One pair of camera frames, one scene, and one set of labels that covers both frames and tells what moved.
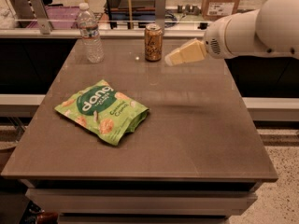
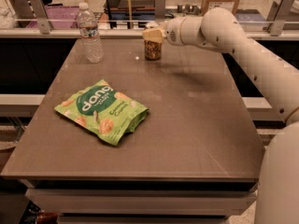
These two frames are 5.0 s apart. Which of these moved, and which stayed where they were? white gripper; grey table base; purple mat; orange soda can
Moved: white gripper
Stayed: grey table base; orange soda can; purple mat
